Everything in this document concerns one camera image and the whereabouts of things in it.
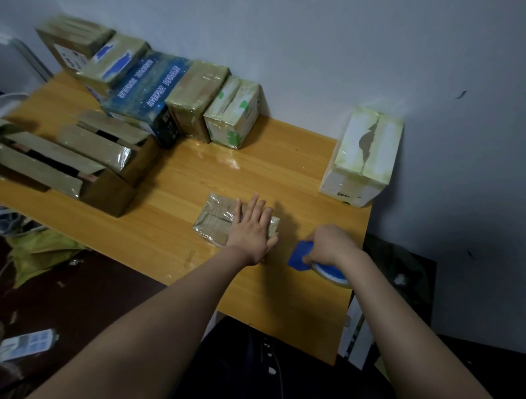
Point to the person's right hand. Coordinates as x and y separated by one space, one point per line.
333 244

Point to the person's left hand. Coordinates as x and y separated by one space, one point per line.
248 236

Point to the person's left middle finger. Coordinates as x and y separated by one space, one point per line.
261 210

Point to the person's left thumb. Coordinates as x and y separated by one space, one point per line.
272 242

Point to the person's right fingers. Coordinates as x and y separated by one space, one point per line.
314 255

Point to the person's left little finger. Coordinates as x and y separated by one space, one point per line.
238 211

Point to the blue tape dispenser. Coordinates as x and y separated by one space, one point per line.
298 257

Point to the small taped cardboard box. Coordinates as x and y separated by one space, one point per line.
213 224

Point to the person's right forearm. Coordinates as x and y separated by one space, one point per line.
394 329

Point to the person's left forearm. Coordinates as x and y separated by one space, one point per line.
148 329

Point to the black bag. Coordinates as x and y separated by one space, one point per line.
400 275

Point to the white box with green marks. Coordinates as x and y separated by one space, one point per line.
232 113

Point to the white box with torn tape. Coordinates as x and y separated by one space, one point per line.
363 164

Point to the small open cardboard box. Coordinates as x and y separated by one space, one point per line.
135 158

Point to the person's black shorts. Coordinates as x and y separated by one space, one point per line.
263 366

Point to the brown taped cardboard box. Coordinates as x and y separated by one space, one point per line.
193 96

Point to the large open cardboard box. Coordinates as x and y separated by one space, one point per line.
94 193

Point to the dark blue starry box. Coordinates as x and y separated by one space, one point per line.
141 94

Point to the brown box with blue tape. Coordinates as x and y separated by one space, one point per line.
109 65

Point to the yellow-green plastic bag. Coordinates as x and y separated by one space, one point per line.
39 253

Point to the brown box with white label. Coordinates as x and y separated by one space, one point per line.
70 37

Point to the white and blue packet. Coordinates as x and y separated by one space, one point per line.
26 344

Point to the grey metal frame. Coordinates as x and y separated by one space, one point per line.
28 57

